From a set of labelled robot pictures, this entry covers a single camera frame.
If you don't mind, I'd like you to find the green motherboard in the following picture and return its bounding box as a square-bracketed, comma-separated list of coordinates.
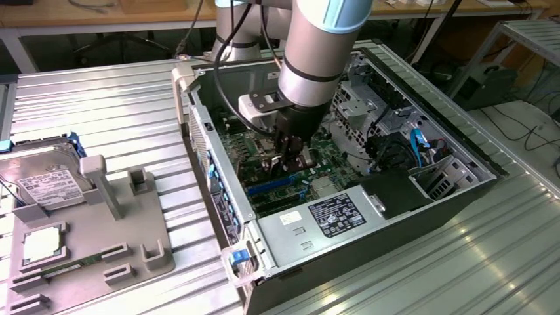
[216, 114, 381, 219]

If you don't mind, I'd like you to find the blue SATA wire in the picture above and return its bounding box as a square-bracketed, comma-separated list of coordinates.
[410, 127, 429, 169]

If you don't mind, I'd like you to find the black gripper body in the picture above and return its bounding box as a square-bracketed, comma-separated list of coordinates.
[273, 104, 326, 142]

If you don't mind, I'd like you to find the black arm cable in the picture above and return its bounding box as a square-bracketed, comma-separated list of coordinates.
[213, 0, 274, 136]

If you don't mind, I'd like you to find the metal disk bay cage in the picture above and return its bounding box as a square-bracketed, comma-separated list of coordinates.
[329, 54, 500, 201]

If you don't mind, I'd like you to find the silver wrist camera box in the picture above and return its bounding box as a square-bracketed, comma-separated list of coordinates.
[237, 93, 290, 129]

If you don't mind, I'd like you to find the black box on floor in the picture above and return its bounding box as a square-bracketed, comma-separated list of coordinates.
[461, 64, 518, 112]

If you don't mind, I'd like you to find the silver chipset heatsink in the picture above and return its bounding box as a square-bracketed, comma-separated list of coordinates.
[312, 178, 341, 195]

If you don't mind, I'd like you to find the grey parts rack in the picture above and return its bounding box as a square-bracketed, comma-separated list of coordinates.
[8, 156, 176, 315]

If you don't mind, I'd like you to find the wooden desk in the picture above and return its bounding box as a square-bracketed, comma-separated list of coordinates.
[0, 0, 550, 75]

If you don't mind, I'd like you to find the grey power supply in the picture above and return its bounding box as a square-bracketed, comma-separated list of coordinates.
[257, 185, 432, 268]

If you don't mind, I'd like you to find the hard disk with blue caddy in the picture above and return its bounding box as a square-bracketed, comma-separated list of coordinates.
[0, 131, 88, 211]

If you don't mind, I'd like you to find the black fan housing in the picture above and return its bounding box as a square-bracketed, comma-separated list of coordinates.
[365, 135, 416, 172]

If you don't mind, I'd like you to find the aluminium slat table frame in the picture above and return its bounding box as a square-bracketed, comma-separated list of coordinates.
[445, 19, 560, 99]

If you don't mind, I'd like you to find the grey cable with metal plug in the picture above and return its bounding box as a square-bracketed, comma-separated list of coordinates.
[176, 0, 208, 62]

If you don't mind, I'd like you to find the open PC case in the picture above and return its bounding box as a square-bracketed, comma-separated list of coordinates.
[172, 47, 510, 315]

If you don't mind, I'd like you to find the CPU chip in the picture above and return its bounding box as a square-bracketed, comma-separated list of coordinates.
[21, 227, 62, 263]

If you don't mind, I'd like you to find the green RAM stick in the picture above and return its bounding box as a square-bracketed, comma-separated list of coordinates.
[41, 255, 106, 276]

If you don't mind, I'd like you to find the blue expansion slot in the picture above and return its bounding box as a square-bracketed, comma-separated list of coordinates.
[246, 175, 298, 195]

